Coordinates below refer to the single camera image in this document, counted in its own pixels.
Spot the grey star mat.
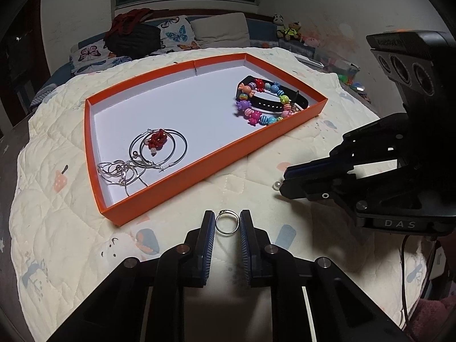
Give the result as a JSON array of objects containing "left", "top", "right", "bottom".
[{"left": 0, "top": 139, "right": 13, "bottom": 264}]

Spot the silver ring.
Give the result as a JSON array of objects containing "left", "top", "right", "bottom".
[{"left": 215, "top": 209, "right": 240, "bottom": 237}]

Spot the black cable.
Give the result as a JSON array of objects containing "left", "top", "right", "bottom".
[{"left": 401, "top": 237, "right": 440, "bottom": 328}]

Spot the black quilted bag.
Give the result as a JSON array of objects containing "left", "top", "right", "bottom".
[{"left": 106, "top": 23, "right": 162, "bottom": 60}]

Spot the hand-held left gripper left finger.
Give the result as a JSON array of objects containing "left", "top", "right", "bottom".
[{"left": 48, "top": 210, "right": 216, "bottom": 342}]

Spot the cream quilted blanket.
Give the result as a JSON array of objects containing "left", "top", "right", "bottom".
[{"left": 9, "top": 46, "right": 442, "bottom": 342}]

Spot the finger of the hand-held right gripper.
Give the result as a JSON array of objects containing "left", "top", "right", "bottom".
[
  {"left": 283, "top": 112, "right": 414, "bottom": 180},
  {"left": 279, "top": 164, "right": 421, "bottom": 218}
]

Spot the butterfly print pillow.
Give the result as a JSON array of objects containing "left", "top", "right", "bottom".
[
  {"left": 69, "top": 41, "right": 133, "bottom": 76},
  {"left": 157, "top": 15, "right": 201, "bottom": 52}
]

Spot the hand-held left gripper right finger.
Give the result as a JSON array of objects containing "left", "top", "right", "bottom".
[{"left": 239, "top": 209, "right": 410, "bottom": 342}]

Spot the red cloth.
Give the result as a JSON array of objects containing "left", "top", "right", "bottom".
[{"left": 104, "top": 9, "right": 153, "bottom": 41}]

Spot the silver chain necklace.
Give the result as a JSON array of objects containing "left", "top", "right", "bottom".
[{"left": 97, "top": 151, "right": 149, "bottom": 197}]

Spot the red bead earring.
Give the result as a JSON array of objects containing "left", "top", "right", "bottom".
[{"left": 143, "top": 128, "right": 169, "bottom": 156}]

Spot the orange cardboard tray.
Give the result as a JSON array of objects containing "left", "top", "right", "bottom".
[{"left": 84, "top": 53, "right": 328, "bottom": 227}]

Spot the bear plush yellow vest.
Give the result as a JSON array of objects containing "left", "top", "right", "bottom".
[{"left": 277, "top": 22, "right": 304, "bottom": 42}]

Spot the pink fluffy cloth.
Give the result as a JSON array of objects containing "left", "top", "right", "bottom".
[{"left": 406, "top": 296, "right": 456, "bottom": 342}]

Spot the colourful candy bead bracelet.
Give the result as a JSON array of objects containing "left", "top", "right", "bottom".
[{"left": 234, "top": 78, "right": 297, "bottom": 127}]

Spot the clear storage box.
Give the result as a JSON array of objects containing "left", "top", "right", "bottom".
[{"left": 313, "top": 47, "right": 361, "bottom": 80}]

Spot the dark wooden door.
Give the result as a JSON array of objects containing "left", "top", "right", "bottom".
[{"left": 0, "top": 0, "right": 45, "bottom": 129}]

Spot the grey pillow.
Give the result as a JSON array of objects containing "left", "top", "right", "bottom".
[{"left": 190, "top": 12, "right": 250, "bottom": 49}]

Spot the black smart watch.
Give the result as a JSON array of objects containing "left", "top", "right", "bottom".
[{"left": 235, "top": 75, "right": 310, "bottom": 113}]

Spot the grey knitted throw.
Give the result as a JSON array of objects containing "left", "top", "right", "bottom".
[{"left": 30, "top": 85, "right": 58, "bottom": 110}]

